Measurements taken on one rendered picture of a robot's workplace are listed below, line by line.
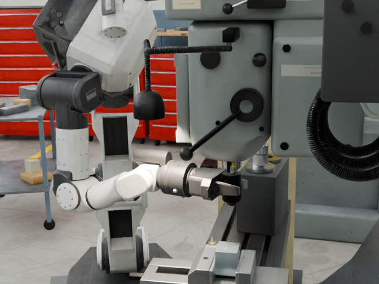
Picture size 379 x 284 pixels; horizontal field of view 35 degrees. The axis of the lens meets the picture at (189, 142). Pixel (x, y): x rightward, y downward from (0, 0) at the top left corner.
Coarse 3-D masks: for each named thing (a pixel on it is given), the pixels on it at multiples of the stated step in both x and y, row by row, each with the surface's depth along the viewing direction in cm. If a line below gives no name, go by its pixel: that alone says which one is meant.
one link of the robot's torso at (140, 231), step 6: (138, 228) 244; (144, 228) 245; (102, 234) 242; (138, 234) 244; (144, 234) 238; (102, 240) 240; (144, 240) 233; (144, 246) 231; (144, 252) 230; (144, 258) 230; (144, 264) 231
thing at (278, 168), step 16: (272, 160) 188; (288, 160) 195; (256, 176) 178; (272, 176) 177; (288, 176) 197; (256, 192) 179; (272, 192) 177; (240, 208) 182; (256, 208) 180; (272, 208) 179; (240, 224) 184; (256, 224) 182; (272, 224) 180
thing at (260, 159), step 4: (260, 152) 179; (264, 152) 180; (256, 156) 180; (260, 156) 180; (264, 156) 180; (256, 160) 181; (260, 160) 180; (264, 160) 180; (256, 164) 181; (260, 164) 180; (264, 164) 181
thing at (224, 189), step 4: (216, 184) 142; (220, 184) 142; (224, 184) 141; (228, 184) 141; (216, 188) 142; (220, 188) 142; (224, 188) 141; (228, 188) 141; (232, 188) 140; (236, 188) 140; (216, 192) 142; (220, 192) 142; (224, 192) 142; (228, 192) 141; (232, 192) 141; (236, 192) 140
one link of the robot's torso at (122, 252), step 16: (112, 208) 213; (128, 208) 214; (144, 208) 214; (112, 224) 222; (128, 224) 223; (112, 240) 226; (128, 240) 226; (112, 256) 225; (128, 256) 226; (112, 272) 230; (128, 272) 232
